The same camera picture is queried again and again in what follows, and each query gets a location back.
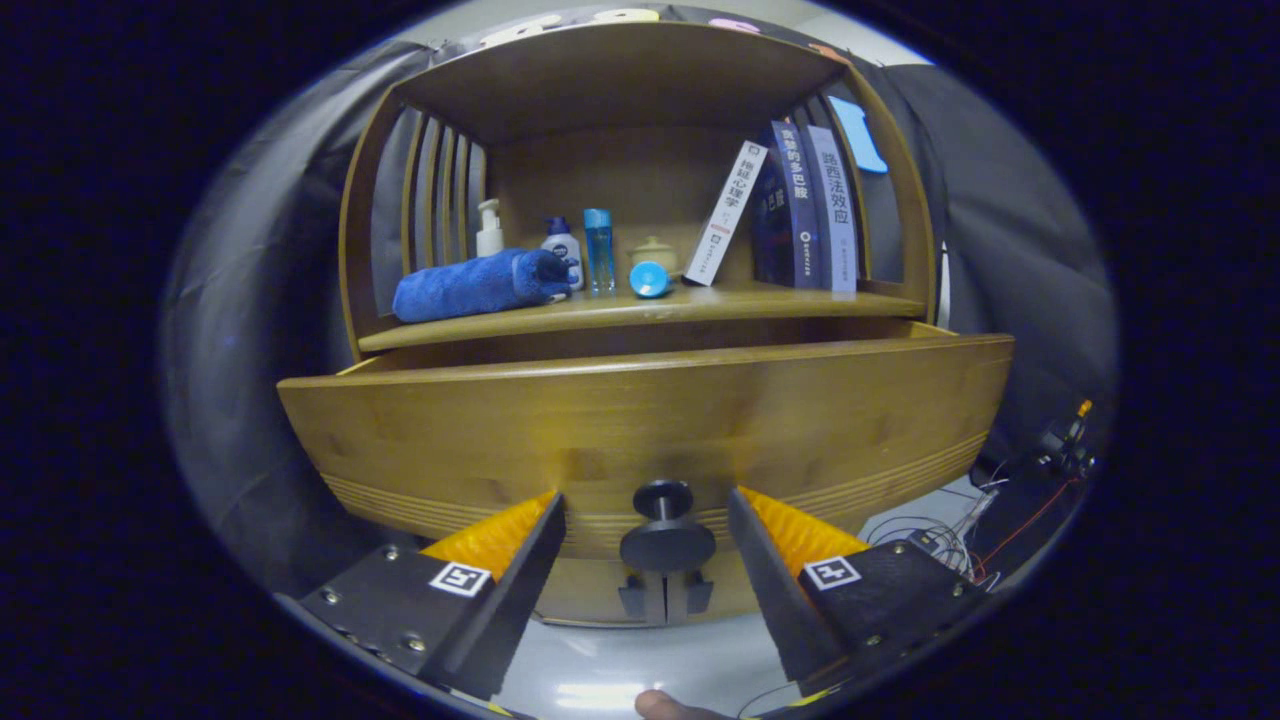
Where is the dark blue book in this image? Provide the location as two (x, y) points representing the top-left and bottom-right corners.
(752, 120), (823, 290)

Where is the wooden cabinet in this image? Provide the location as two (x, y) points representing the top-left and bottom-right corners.
(338, 22), (946, 626)

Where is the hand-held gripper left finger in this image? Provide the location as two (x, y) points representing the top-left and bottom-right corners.
(275, 490), (567, 701)

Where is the clear blue bottle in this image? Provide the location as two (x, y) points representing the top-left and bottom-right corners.
(583, 208), (616, 294)

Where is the wooden countertop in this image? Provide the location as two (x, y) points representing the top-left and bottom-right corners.
(358, 280), (926, 353)

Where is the bundle of cables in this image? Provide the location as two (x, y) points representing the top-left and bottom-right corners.
(865, 470), (1011, 586)

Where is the beige lidded teacup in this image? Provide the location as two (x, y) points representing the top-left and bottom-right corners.
(630, 236), (683, 276)

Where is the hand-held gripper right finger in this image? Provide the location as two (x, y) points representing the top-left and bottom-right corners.
(727, 487), (991, 698)

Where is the black tool with orange tip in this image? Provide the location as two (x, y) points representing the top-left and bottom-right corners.
(1035, 400), (1096, 479)

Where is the white bottle with blue cap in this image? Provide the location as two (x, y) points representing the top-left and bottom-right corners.
(541, 217), (585, 291)

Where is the blue rolled towel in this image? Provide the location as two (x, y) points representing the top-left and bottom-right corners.
(392, 248), (573, 324)

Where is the black drawer knob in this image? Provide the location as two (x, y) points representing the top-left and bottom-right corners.
(619, 479), (717, 574)

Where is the white book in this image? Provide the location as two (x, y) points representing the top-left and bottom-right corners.
(683, 140), (770, 288)

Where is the lavender book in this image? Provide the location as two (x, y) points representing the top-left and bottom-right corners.
(806, 125), (859, 294)

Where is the wooden cabinet door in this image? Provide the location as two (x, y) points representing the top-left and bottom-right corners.
(668, 555), (766, 621)
(535, 555), (666, 626)

